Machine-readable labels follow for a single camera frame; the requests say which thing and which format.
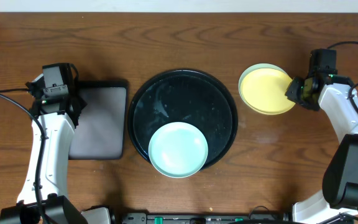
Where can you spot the black rectangular water tray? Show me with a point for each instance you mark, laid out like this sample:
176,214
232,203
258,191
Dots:
100,131

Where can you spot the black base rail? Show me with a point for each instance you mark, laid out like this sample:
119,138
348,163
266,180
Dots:
103,214

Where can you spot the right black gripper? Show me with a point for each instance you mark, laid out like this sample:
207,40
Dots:
291,95

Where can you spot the light blue plate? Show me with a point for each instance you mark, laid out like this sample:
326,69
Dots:
178,150
251,69

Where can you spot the yellow plate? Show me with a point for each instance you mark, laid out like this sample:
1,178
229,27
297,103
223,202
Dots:
264,91

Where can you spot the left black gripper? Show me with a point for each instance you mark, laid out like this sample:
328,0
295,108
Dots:
78,100

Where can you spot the black round tray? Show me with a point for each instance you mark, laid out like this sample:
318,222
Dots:
183,95

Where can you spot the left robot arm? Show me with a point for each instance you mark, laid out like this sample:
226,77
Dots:
54,113

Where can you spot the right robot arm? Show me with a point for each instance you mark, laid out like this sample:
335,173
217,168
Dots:
323,89

